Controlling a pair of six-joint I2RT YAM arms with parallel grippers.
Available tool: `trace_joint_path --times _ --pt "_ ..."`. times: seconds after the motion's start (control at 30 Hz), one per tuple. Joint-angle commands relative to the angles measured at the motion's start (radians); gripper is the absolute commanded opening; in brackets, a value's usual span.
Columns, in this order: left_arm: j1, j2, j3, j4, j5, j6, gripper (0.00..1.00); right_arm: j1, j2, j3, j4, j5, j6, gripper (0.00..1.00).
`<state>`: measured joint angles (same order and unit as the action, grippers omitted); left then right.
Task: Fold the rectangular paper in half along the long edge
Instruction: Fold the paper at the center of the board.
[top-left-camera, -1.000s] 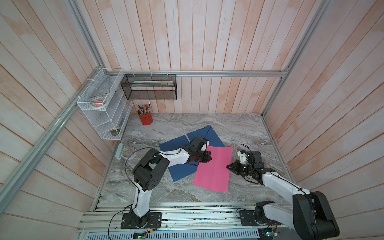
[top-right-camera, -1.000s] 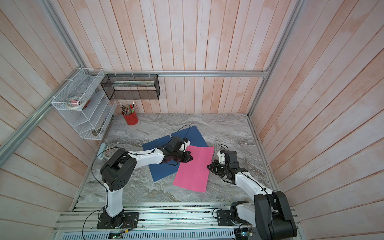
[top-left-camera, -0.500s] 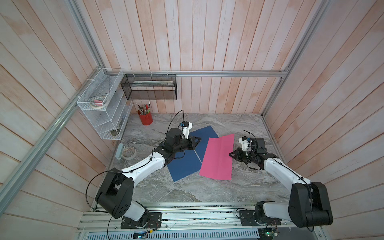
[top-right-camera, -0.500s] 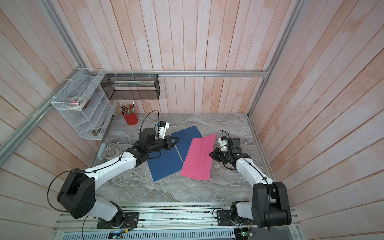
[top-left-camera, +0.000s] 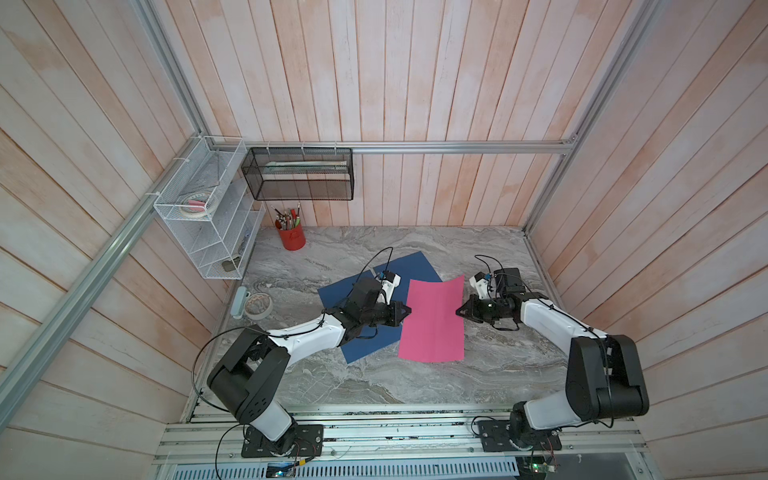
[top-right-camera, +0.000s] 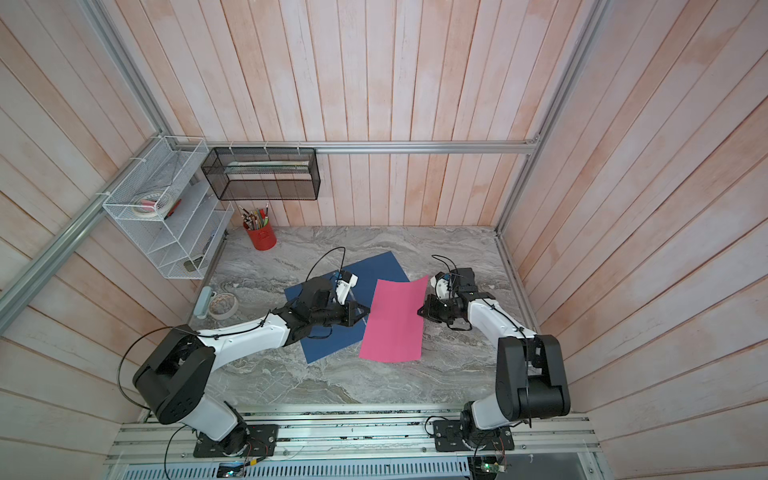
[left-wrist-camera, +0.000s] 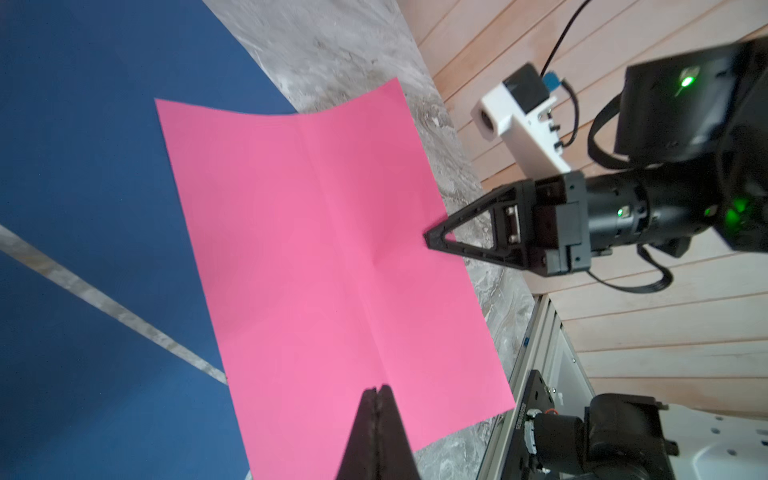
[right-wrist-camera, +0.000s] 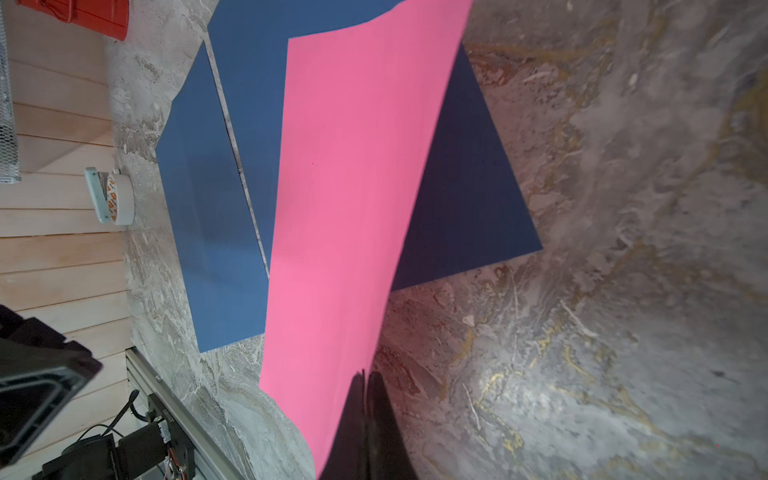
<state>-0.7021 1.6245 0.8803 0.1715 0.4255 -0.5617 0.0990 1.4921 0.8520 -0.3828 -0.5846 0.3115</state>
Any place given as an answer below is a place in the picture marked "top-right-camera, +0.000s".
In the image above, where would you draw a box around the white wire shelf rack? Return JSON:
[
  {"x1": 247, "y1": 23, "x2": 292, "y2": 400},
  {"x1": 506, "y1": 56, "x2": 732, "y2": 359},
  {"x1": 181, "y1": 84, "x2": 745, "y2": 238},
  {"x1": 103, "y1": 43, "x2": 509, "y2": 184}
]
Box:
[{"x1": 103, "y1": 136, "x2": 234, "y2": 280}]

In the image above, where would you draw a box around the pink rectangular paper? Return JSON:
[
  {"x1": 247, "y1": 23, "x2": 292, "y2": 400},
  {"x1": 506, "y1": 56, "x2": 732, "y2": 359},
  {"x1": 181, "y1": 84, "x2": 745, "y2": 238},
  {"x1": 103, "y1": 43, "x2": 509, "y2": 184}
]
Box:
[{"x1": 359, "y1": 277, "x2": 429, "y2": 363}]

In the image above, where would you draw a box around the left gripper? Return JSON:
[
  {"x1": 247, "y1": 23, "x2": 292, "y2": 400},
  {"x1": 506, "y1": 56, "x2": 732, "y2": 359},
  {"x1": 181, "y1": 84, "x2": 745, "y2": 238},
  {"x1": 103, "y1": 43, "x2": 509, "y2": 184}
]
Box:
[{"x1": 312, "y1": 300, "x2": 372, "y2": 328}]

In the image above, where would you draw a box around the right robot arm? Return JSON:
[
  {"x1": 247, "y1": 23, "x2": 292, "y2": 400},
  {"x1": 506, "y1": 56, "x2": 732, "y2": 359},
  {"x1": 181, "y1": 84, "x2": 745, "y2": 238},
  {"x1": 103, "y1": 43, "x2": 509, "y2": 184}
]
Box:
[{"x1": 418, "y1": 268, "x2": 571, "y2": 432}]

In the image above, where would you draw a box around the right blue paper sheet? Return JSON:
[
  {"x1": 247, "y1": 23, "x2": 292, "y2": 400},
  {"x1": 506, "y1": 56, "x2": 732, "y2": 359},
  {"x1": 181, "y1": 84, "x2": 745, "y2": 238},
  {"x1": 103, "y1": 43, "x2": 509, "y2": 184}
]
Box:
[{"x1": 344, "y1": 251, "x2": 409, "y2": 306}]

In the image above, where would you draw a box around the tape roll on table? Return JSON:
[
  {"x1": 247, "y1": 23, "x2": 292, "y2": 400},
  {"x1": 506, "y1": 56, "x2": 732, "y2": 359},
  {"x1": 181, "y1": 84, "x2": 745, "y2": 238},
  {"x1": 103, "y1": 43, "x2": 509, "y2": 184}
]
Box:
[{"x1": 208, "y1": 293, "x2": 239, "y2": 321}]

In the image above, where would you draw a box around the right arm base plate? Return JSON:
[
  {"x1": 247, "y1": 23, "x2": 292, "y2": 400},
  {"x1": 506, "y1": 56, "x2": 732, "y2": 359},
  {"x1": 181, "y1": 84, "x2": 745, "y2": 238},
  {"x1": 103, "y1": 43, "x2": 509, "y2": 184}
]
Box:
[{"x1": 429, "y1": 418, "x2": 515, "y2": 453}]

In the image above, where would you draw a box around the blue paper sheet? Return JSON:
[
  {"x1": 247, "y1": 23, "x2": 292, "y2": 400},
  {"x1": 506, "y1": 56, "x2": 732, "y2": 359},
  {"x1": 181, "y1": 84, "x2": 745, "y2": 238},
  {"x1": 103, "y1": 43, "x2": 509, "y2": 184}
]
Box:
[
  {"x1": 300, "y1": 276, "x2": 376, "y2": 364},
  {"x1": 344, "y1": 251, "x2": 409, "y2": 306}
]

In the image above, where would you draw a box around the black mesh wall basket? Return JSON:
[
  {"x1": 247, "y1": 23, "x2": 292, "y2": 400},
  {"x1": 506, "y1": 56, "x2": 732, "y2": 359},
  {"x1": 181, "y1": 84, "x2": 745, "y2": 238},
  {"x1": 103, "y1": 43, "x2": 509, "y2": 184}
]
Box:
[{"x1": 201, "y1": 146, "x2": 321, "y2": 201}]

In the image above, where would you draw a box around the left blue paper sheet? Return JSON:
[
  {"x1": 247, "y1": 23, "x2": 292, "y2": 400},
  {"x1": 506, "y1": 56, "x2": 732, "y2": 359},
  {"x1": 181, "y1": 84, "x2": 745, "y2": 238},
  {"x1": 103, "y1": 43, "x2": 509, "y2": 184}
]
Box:
[{"x1": 300, "y1": 276, "x2": 376, "y2": 364}]

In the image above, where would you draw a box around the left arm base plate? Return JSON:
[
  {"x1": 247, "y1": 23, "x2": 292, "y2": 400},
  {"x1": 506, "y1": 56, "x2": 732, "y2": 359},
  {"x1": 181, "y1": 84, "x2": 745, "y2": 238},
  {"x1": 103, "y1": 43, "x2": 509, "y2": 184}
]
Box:
[{"x1": 193, "y1": 424, "x2": 279, "y2": 458}]

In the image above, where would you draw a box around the red pen cup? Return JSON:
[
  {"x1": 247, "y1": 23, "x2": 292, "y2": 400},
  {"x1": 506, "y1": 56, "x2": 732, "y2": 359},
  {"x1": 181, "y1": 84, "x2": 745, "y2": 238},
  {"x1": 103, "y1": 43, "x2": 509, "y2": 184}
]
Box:
[{"x1": 241, "y1": 205, "x2": 277, "y2": 251}]

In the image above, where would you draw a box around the tape roll in rack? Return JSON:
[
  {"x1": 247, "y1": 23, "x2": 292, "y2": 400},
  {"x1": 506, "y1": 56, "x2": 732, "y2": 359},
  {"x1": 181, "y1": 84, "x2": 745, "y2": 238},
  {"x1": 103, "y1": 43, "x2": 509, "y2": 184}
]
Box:
[{"x1": 130, "y1": 190, "x2": 172, "y2": 219}]

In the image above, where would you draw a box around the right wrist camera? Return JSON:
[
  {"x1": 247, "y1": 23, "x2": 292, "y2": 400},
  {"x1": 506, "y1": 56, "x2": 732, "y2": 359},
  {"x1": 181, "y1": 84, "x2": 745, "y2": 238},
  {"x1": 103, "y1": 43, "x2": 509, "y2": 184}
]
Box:
[{"x1": 430, "y1": 273, "x2": 452, "y2": 300}]

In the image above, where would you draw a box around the aluminium frame rail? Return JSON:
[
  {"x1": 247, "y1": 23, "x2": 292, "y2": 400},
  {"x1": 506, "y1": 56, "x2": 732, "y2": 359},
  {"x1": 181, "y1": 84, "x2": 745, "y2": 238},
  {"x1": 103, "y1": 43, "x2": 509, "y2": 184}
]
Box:
[{"x1": 105, "y1": 404, "x2": 600, "y2": 465}]

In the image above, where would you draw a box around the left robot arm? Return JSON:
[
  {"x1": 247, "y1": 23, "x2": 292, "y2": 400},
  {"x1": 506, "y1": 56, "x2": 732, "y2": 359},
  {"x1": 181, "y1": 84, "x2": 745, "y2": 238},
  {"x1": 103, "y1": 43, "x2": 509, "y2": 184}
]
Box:
[{"x1": 133, "y1": 270, "x2": 370, "y2": 450}]

